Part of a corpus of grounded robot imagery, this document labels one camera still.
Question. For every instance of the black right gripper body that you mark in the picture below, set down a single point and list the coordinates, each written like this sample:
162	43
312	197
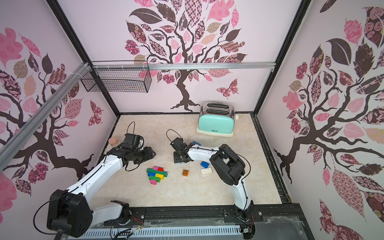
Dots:
178	151

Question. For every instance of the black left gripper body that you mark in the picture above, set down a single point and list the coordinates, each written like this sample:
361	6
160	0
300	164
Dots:
143	155

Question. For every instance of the green long brick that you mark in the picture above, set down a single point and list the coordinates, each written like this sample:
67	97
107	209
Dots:
165	174

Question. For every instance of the brown small brick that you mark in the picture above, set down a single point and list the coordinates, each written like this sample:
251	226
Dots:
185	173

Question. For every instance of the yellow small brick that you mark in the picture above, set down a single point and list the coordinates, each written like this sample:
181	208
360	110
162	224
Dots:
160	176

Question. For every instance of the bright green brick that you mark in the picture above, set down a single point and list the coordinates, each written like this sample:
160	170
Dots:
154	179

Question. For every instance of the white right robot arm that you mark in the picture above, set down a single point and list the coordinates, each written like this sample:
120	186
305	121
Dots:
228	165

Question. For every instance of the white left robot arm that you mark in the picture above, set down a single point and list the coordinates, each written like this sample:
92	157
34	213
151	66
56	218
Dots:
69	210

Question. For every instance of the dark blue square brick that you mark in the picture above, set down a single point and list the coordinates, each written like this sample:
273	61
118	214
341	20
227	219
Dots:
205	165

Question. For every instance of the pink lidded glass jar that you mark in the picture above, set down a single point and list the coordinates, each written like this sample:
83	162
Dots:
113	141

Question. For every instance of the white brick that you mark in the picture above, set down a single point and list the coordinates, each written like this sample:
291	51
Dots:
206	171

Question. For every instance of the mint green Belinee toaster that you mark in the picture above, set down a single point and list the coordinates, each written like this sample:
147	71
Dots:
216	119

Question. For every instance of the black wire basket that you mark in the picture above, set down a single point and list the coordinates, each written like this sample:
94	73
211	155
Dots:
118	77

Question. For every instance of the white slotted cable duct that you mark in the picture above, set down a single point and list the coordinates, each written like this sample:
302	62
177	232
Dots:
162	232

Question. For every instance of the aluminium rail back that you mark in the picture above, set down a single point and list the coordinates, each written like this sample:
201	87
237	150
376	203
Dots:
253	65

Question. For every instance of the aluminium rail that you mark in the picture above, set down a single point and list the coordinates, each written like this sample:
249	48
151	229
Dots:
253	65
11	148

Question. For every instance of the aluminium rail left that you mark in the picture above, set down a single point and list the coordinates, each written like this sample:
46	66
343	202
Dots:
11	148

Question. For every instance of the black enclosure corner post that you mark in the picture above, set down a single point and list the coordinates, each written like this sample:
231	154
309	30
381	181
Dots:
293	30

